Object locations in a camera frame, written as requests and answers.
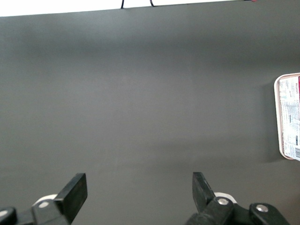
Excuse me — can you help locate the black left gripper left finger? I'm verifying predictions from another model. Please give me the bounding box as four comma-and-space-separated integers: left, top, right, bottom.
31, 172, 88, 225

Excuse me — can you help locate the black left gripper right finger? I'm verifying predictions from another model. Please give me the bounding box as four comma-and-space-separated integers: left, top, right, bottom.
185, 172, 235, 225

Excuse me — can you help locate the cream plastic tray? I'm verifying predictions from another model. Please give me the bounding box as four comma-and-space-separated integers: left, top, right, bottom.
273, 72, 300, 160

